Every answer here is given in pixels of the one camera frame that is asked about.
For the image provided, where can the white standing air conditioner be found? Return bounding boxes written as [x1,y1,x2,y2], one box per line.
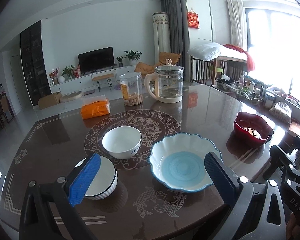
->
[152,12,171,62]

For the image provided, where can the red flower-shaped dish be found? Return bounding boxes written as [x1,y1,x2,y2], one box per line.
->
[234,112,274,148]

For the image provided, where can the basket of sundries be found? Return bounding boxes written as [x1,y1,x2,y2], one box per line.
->
[216,77,237,93]

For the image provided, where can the white tv cabinet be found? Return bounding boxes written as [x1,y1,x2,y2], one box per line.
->
[50,66,135,95]

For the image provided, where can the red wall hanging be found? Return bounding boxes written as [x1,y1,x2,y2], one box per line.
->
[187,9,199,29]

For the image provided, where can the dark display cabinet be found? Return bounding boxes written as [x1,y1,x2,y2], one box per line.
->
[20,21,51,106]

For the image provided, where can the red flower vase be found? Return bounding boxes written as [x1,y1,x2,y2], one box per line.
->
[49,67,59,86]

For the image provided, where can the grey curtain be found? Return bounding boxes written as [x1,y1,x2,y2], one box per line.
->
[161,0,185,67]

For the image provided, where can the white ribbed bowl black rim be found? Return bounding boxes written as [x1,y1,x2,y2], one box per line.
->
[84,156,118,200]

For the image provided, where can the clear plastic peanut jar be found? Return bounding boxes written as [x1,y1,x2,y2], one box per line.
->
[119,72,143,106]

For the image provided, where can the wooden stool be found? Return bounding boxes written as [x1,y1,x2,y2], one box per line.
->
[92,73,114,92]

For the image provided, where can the white bowl blue characters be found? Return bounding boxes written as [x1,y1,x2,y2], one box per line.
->
[102,126,142,160]

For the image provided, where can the blue scalloped bowl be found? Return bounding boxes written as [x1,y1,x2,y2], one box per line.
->
[149,133,222,193]

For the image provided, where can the small potted plant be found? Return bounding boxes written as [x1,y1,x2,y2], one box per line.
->
[116,56,123,68]

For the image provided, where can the cardboard box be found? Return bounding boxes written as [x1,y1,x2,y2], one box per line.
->
[38,92,62,109]

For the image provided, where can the red cloth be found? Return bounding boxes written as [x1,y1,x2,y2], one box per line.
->
[223,44,256,72]

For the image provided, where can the white pillow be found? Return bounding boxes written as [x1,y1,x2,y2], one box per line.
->
[187,42,226,61]

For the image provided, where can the glass kettle cream handle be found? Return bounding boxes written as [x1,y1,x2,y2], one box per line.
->
[144,59,184,103]

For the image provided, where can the bagged snack pack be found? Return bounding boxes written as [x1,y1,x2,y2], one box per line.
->
[269,101,292,125]

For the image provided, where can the potted green plant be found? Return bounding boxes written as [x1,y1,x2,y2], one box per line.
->
[123,50,142,66]

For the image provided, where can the wooden crib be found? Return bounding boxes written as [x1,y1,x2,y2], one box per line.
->
[190,56,249,85]

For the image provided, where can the orange book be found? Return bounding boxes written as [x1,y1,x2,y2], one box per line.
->
[288,122,300,137]

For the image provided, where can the black television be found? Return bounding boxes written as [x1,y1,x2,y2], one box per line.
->
[78,47,115,74]

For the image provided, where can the orange tissue pack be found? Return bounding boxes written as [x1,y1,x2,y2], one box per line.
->
[81,95,110,120]

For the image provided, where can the orange lounge chair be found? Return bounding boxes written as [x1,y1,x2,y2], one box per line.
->
[134,52,181,78]

